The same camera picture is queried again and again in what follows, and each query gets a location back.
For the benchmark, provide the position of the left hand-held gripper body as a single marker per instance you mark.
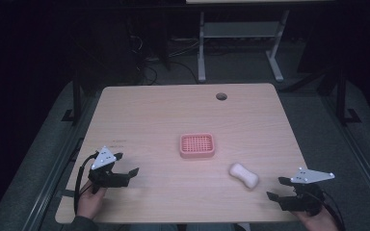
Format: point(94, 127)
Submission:
point(104, 159)

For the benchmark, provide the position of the white soap bar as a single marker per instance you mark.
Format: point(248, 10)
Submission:
point(244, 175)

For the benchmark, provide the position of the person's right hand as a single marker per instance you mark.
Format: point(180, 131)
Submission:
point(318, 222)

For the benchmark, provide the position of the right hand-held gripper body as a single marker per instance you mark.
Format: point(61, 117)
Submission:
point(311, 175)

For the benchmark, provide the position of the pink soap dish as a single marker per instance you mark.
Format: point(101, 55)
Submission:
point(197, 145)

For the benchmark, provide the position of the white metal stand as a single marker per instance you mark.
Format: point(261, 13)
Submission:
point(201, 48)

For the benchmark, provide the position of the person's left hand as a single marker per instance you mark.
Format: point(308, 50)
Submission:
point(89, 202)

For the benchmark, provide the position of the black metal stand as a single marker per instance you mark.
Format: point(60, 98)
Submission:
point(76, 96)
point(341, 96)

